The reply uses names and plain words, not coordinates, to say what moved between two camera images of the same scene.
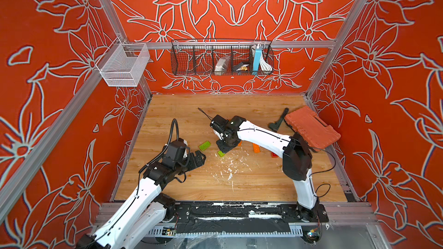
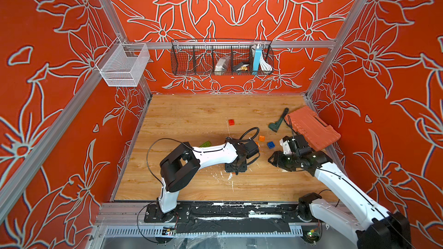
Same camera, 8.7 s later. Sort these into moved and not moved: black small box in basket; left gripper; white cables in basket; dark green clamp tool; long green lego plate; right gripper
Moved: left gripper; right gripper
Not moved: long green lego plate; white cables in basket; black small box in basket; dark green clamp tool
